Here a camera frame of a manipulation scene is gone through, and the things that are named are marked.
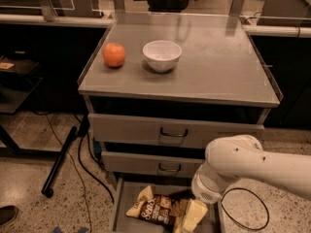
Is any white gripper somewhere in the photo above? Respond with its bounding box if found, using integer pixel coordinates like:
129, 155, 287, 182
182, 164, 227, 233

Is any brown chip bag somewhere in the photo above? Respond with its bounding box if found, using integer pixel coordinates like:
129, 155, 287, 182
125, 185, 189, 233

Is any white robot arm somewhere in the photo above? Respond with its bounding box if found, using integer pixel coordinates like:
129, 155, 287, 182
191, 135, 311, 233

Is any bottom grey drawer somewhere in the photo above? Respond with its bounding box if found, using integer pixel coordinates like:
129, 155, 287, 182
109, 177, 226, 233

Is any grey drawer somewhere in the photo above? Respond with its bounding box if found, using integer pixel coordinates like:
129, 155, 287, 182
102, 151, 203, 178
88, 114, 264, 149
109, 177, 226, 233

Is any middle grey drawer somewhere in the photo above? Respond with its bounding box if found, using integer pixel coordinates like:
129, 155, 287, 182
102, 151, 203, 178

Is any top grey drawer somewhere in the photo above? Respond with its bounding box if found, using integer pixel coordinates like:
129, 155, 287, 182
88, 114, 264, 149

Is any grey drawer cabinet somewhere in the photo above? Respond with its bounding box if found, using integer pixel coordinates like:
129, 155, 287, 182
77, 11, 284, 186

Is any black stand leg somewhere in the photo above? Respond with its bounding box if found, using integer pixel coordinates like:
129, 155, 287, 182
41, 126, 77, 198

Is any white bowl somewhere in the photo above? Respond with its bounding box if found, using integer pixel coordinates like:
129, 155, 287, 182
143, 40, 182, 73

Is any orange fruit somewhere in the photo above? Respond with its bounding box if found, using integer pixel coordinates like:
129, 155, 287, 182
103, 43, 126, 67

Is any dark shoe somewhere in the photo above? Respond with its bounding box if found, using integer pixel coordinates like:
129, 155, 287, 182
0, 205, 18, 227

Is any black side table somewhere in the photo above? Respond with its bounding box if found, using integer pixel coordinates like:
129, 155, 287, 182
0, 54, 41, 158

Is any black cable loop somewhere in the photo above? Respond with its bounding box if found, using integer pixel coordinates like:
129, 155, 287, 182
220, 186, 270, 232

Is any black floor cable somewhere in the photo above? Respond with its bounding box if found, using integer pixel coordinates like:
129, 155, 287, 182
72, 114, 116, 205

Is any white counter rail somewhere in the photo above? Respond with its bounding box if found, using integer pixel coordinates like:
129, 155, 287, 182
0, 14, 114, 28

